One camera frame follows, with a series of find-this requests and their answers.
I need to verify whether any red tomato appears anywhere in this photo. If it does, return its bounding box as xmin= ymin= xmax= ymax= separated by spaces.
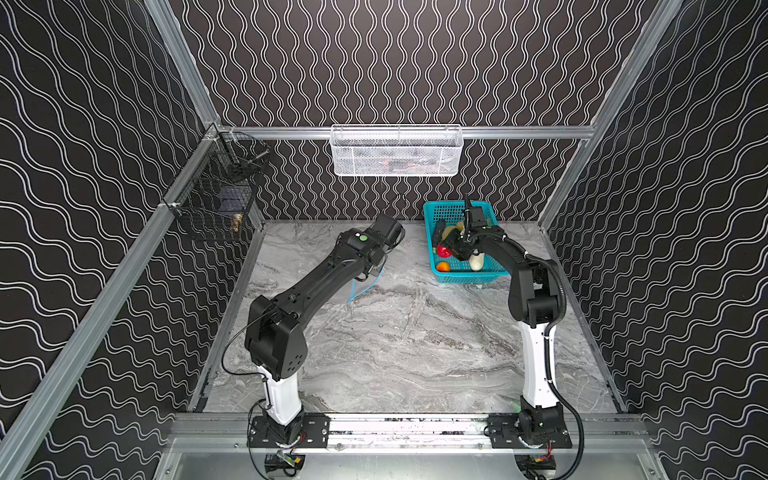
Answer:
xmin=436 ymin=244 xmax=452 ymax=258

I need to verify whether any clear zip top bag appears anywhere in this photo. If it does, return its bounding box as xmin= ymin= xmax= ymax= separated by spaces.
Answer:
xmin=327 ymin=266 xmax=387 ymax=306

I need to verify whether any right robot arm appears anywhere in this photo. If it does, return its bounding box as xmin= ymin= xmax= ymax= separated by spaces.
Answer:
xmin=441 ymin=199 xmax=567 ymax=425

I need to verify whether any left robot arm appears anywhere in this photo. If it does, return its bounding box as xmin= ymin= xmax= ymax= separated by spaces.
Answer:
xmin=244 ymin=216 xmax=405 ymax=427

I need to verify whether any dark eggplant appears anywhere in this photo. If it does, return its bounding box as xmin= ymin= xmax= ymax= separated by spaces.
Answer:
xmin=430 ymin=219 xmax=447 ymax=249

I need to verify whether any teal plastic basket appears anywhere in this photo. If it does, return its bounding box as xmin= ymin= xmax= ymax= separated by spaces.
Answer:
xmin=423 ymin=200 xmax=508 ymax=284

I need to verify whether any clear wall-mounted basket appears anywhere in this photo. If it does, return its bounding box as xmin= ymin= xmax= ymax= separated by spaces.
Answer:
xmin=329 ymin=124 xmax=464 ymax=177

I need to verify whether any black wire wall basket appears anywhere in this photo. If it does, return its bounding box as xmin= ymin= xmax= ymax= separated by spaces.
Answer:
xmin=165 ymin=127 xmax=272 ymax=245

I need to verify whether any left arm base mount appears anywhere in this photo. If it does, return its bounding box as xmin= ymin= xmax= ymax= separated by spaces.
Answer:
xmin=247 ymin=412 xmax=331 ymax=449

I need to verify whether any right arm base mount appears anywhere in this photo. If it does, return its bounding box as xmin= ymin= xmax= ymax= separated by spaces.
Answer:
xmin=483 ymin=410 xmax=573 ymax=449

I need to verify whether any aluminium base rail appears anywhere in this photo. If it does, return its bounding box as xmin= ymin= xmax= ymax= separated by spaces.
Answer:
xmin=165 ymin=413 xmax=651 ymax=454

